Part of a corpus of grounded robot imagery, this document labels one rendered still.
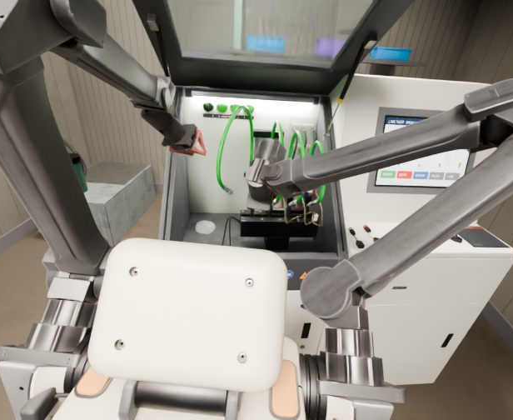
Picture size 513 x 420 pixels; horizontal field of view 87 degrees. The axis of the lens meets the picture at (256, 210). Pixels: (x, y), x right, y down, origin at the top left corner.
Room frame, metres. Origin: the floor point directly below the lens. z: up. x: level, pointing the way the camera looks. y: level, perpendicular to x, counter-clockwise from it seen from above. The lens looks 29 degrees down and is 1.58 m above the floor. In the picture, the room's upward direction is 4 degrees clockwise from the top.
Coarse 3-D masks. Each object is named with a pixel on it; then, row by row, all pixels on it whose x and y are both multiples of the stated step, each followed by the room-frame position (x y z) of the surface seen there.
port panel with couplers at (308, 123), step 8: (296, 120) 1.33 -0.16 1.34; (304, 120) 1.34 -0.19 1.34; (312, 120) 1.34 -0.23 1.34; (296, 128) 1.33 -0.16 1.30; (304, 128) 1.31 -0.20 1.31; (312, 128) 1.33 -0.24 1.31; (288, 136) 1.33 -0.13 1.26; (304, 136) 1.34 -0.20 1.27; (312, 136) 1.34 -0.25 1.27; (288, 144) 1.33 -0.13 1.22; (304, 144) 1.34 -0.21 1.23; (312, 144) 1.34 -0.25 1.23; (296, 152) 1.33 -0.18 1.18
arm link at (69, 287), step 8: (64, 272) 0.32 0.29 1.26; (56, 280) 0.30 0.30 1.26; (64, 280) 0.30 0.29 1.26; (72, 280) 0.31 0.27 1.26; (80, 280) 0.31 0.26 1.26; (88, 280) 0.32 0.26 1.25; (56, 288) 0.29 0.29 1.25; (64, 288) 0.29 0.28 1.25; (72, 288) 0.30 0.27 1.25; (80, 288) 0.30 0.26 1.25; (88, 288) 0.30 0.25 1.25; (48, 296) 0.28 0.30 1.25; (56, 296) 0.28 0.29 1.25; (64, 296) 0.29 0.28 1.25; (72, 296) 0.29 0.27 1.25; (80, 296) 0.29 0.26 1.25; (88, 296) 0.30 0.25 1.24
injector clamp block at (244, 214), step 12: (240, 216) 1.05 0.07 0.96; (264, 216) 1.05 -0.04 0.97; (276, 216) 1.06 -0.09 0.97; (240, 228) 1.01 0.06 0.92; (252, 228) 0.98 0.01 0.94; (264, 228) 0.99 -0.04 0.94; (276, 228) 1.00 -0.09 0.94; (288, 228) 1.00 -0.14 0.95; (300, 228) 1.01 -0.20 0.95; (312, 228) 1.02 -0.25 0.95; (276, 240) 1.00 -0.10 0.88; (288, 240) 1.00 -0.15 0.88
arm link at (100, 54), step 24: (72, 0) 0.29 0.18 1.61; (96, 0) 0.34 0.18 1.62; (72, 24) 0.29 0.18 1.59; (96, 24) 0.33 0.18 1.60; (72, 48) 0.33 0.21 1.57; (96, 48) 0.39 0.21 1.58; (120, 48) 0.46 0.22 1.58; (96, 72) 0.42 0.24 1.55; (120, 72) 0.46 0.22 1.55; (144, 72) 0.56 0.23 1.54; (144, 96) 0.57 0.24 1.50
